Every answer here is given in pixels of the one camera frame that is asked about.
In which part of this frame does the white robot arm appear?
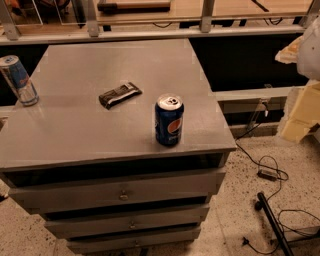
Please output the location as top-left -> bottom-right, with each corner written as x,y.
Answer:
275,17 -> 320,143

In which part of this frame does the blue pepsi can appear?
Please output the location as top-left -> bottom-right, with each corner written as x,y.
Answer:
155,93 -> 184,146

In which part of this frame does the red bull can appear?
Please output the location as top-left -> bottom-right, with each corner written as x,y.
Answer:
0,55 -> 39,106

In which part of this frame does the grey drawer cabinet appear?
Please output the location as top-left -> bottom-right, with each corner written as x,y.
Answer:
0,39 -> 235,243

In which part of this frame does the black snack bar wrapper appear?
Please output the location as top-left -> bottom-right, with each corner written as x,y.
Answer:
99,82 -> 142,110

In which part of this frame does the top grey drawer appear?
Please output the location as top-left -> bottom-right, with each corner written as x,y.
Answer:
9,168 -> 225,214

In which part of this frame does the grey drawer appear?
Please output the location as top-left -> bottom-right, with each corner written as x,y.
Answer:
9,168 -> 225,214
45,204 -> 209,239
67,226 -> 201,254

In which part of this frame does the middle grey drawer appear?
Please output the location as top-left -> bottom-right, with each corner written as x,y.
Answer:
45,204 -> 209,239

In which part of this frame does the black power adapter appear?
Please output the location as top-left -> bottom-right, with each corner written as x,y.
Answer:
257,169 -> 278,181

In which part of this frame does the wooden desk top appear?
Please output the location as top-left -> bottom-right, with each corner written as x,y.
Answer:
96,0 -> 312,23

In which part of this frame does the black stand leg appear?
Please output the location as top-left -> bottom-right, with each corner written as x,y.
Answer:
257,192 -> 294,256

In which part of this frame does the bottom grey drawer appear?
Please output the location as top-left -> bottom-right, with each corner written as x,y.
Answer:
67,226 -> 201,254

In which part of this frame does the black floor cable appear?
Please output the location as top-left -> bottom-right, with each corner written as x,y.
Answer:
234,99 -> 320,256

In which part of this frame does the metal railing frame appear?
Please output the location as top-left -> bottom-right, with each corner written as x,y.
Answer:
0,0 -> 319,45

